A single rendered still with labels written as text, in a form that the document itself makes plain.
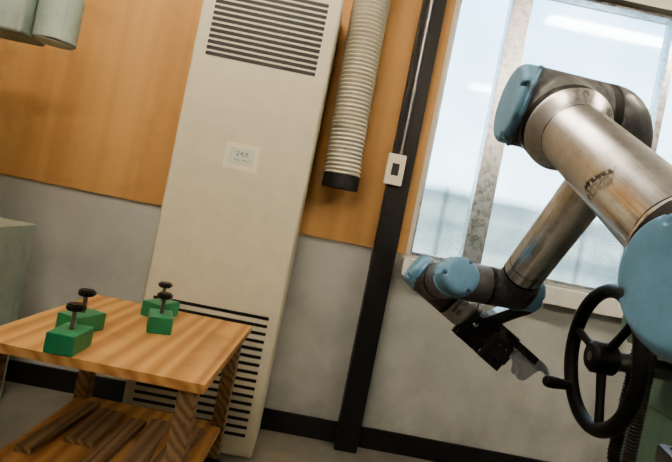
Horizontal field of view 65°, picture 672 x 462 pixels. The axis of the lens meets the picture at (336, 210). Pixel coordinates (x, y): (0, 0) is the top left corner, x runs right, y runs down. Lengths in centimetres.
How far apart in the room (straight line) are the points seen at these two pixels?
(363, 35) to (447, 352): 139
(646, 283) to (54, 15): 195
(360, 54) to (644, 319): 186
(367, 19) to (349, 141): 50
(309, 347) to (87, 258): 103
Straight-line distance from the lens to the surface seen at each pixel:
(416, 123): 230
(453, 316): 115
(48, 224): 259
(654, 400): 137
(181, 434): 142
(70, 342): 142
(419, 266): 112
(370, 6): 229
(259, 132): 205
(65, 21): 213
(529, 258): 101
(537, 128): 74
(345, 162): 214
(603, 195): 59
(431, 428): 255
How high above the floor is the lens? 99
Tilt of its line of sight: level
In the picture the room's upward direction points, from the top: 11 degrees clockwise
